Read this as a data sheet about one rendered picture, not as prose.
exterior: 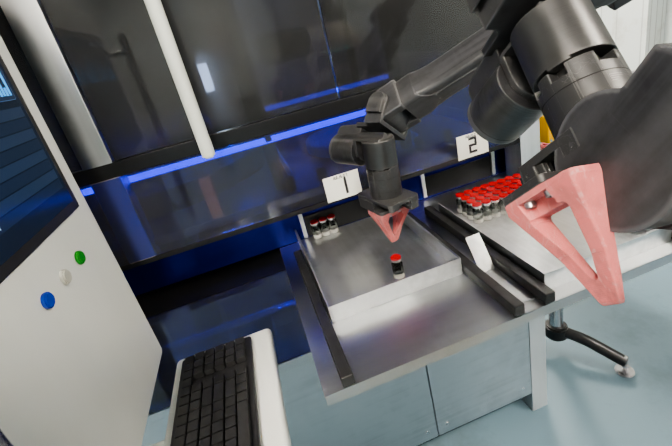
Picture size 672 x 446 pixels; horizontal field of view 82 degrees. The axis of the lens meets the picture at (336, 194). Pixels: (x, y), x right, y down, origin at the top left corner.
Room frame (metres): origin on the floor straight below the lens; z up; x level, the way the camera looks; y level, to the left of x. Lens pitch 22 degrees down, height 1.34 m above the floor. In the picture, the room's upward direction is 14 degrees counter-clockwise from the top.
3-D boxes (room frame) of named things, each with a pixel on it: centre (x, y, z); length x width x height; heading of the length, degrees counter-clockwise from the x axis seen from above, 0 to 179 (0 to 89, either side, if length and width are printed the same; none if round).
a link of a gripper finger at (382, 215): (0.65, -0.08, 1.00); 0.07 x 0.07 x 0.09; 25
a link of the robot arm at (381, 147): (0.65, -0.09, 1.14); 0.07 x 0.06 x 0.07; 41
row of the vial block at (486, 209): (0.78, -0.38, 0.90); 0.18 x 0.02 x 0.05; 100
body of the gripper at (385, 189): (0.64, -0.09, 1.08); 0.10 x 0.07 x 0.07; 25
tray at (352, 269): (0.74, -0.04, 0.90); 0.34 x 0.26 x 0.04; 11
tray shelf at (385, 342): (0.71, -0.22, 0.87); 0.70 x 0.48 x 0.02; 101
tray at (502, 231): (0.69, -0.39, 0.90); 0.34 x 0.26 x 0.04; 10
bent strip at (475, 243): (0.56, -0.24, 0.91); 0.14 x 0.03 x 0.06; 11
